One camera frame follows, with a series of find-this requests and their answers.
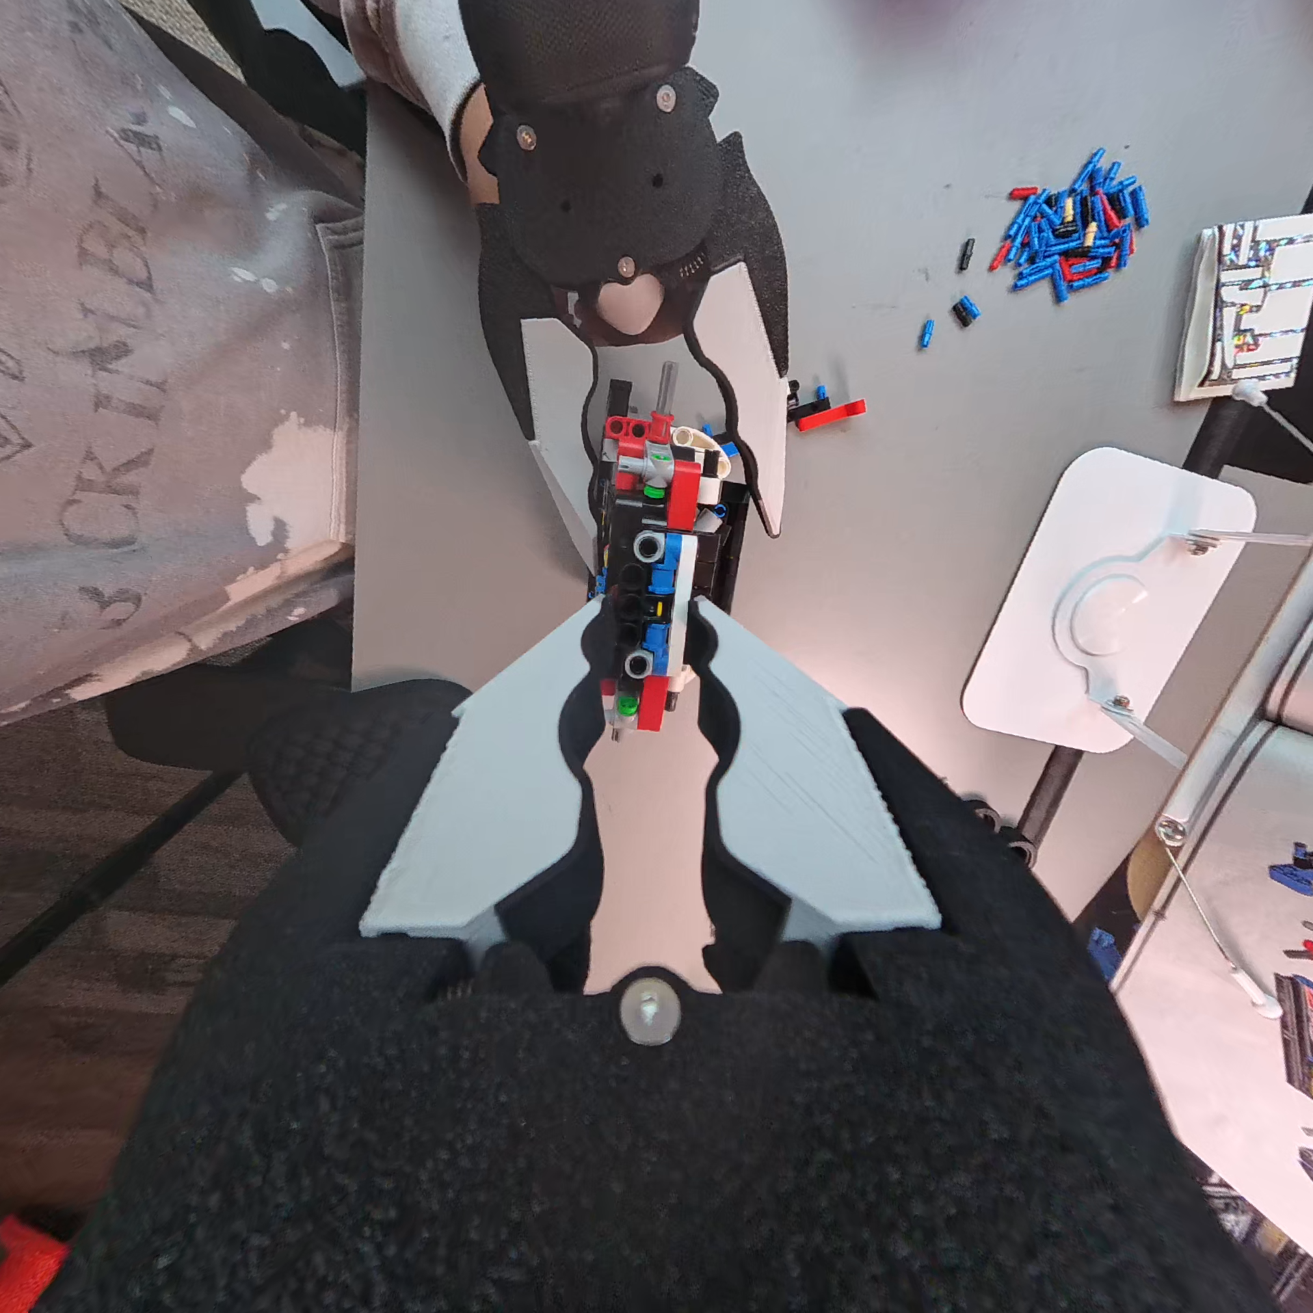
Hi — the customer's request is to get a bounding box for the person's grey hoodie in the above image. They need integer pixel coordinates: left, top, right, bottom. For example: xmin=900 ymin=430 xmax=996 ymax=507
xmin=0 ymin=0 xmax=367 ymax=720

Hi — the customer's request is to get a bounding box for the thin white cord with plug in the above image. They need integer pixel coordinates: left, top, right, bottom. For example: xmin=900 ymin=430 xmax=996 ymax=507
xmin=1230 ymin=383 xmax=1313 ymax=457

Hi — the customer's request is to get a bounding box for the white book stand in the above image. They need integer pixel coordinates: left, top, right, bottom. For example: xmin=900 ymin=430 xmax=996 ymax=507
xmin=961 ymin=447 xmax=1313 ymax=1028

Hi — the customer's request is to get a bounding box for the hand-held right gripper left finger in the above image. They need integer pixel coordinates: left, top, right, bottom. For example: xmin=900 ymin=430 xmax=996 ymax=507
xmin=359 ymin=595 xmax=610 ymax=991

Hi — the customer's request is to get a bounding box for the grey desk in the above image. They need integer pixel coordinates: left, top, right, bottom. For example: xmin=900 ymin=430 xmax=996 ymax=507
xmin=351 ymin=0 xmax=1313 ymax=925

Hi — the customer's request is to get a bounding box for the instruction booklet stack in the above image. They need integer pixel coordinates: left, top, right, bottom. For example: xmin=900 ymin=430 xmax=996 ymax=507
xmin=1175 ymin=214 xmax=1313 ymax=404

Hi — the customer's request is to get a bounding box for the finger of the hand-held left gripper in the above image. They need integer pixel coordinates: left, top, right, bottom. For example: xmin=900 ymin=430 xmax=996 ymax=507
xmin=689 ymin=256 xmax=794 ymax=536
xmin=519 ymin=317 xmax=604 ymax=603

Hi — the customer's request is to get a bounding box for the pile of toy brick pins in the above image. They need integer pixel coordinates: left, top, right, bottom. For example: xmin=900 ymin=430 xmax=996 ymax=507
xmin=989 ymin=148 xmax=1150 ymax=304

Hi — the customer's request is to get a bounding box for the person's left hand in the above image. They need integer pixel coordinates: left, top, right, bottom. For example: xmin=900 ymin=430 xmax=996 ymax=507
xmin=450 ymin=88 xmax=505 ymax=206

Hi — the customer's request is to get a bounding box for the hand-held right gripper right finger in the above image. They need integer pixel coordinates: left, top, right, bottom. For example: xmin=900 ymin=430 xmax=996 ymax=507
xmin=691 ymin=595 xmax=944 ymax=993

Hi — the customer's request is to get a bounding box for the toy brick car chassis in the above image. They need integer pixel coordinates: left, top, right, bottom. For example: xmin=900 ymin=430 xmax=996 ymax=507
xmin=590 ymin=365 xmax=753 ymax=735

